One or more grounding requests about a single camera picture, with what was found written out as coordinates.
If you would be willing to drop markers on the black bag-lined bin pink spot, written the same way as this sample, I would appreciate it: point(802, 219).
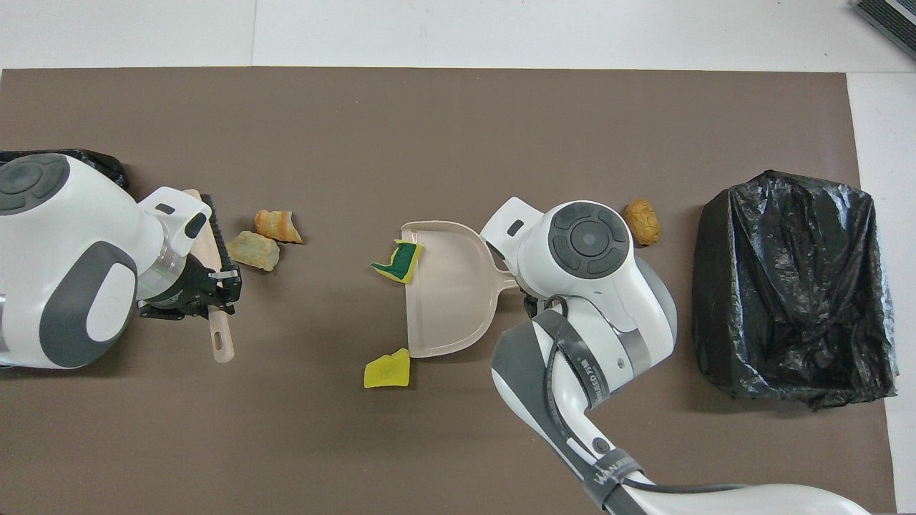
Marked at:
point(107, 166)

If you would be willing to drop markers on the beige brush with black bristles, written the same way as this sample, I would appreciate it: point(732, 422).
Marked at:
point(223, 343)

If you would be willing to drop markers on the dark grey ribbed device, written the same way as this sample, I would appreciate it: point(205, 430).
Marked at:
point(891, 18)

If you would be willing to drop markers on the large yellow sponge piece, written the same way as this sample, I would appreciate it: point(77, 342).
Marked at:
point(386, 370)

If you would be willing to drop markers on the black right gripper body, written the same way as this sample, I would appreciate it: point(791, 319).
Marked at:
point(534, 302)

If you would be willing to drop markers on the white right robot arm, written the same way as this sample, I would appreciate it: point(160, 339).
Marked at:
point(594, 286)

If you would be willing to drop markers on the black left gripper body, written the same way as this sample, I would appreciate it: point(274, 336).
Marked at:
point(175, 293)

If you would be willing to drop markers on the brown table mat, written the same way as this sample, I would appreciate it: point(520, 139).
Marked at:
point(458, 107)

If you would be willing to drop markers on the beige plastic dustpan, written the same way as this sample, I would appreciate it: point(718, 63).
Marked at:
point(451, 307)

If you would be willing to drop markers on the orange striped croissant piece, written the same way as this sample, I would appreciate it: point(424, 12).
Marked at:
point(275, 224)

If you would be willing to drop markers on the green and yellow sponge piece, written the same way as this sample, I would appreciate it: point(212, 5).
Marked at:
point(404, 257)

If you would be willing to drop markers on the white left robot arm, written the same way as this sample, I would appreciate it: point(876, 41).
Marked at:
point(71, 236)

